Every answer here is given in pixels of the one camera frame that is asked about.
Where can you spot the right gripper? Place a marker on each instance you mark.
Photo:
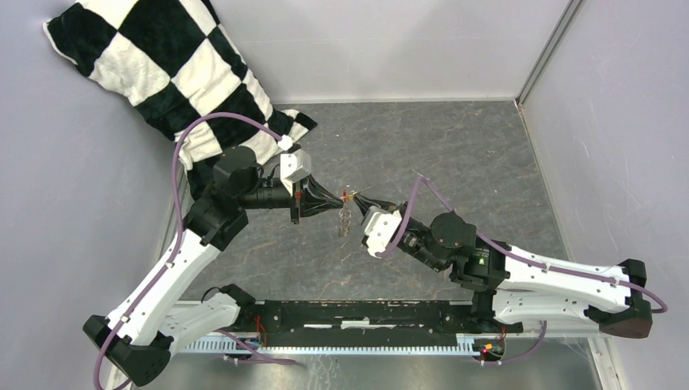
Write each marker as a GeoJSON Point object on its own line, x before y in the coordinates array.
{"type": "Point", "coordinates": [365, 205]}

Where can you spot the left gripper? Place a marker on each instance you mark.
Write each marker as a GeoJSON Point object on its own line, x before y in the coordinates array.
{"type": "Point", "coordinates": [304, 197]}

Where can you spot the silver keyring bundle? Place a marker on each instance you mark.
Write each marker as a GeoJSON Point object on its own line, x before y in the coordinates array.
{"type": "Point", "coordinates": [345, 216]}

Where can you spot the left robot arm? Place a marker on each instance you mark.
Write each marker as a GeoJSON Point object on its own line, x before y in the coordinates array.
{"type": "Point", "coordinates": [141, 336]}

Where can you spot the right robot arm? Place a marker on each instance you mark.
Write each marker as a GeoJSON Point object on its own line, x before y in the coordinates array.
{"type": "Point", "coordinates": [511, 285]}

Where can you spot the black white checkered cloth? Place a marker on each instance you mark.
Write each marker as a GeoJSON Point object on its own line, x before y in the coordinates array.
{"type": "Point", "coordinates": [176, 65]}

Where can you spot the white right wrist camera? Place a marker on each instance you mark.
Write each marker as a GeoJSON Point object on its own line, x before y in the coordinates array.
{"type": "Point", "coordinates": [379, 226]}

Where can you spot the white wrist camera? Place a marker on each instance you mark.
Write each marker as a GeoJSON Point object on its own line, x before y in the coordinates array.
{"type": "Point", "coordinates": [294, 167]}
{"type": "Point", "coordinates": [379, 226]}

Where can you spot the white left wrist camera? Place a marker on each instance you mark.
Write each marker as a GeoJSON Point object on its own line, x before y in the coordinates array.
{"type": "Point", "coordinates": [294, 167]}

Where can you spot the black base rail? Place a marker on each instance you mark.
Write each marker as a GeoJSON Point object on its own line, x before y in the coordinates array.
{"type": "Point", "coordinates": [366, 323]}

